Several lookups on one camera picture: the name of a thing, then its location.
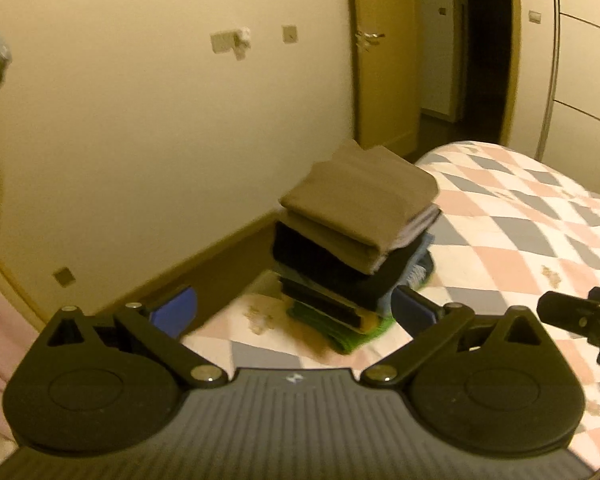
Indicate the low wall socket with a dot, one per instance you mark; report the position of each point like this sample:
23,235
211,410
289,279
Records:
63,276

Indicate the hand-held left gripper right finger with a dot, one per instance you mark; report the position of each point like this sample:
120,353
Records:
410,307

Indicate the square wall switch plate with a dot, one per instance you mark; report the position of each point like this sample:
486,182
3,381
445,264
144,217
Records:
290,33

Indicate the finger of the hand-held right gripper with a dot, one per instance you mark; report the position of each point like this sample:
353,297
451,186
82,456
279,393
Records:
575,315

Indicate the checkered pink blue quilt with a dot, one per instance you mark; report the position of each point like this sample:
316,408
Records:
510,240

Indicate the pink cloth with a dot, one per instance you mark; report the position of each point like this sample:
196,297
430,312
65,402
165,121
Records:
2,340

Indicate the small wall switch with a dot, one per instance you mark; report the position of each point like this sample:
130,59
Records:
535,16

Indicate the wooden door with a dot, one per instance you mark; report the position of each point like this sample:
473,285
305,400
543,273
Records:
385,60

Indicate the stack of folded clothes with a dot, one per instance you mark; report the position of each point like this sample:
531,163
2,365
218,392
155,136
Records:
340,285

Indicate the double wall switch plate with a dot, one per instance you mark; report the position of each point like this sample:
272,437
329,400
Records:
230,41

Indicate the wooden baseboard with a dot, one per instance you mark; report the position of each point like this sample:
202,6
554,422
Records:
195,265

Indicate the olive long-sleeve sweater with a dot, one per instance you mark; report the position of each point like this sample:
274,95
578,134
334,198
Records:
360,200

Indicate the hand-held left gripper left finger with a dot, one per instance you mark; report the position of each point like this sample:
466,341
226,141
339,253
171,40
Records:
176,310

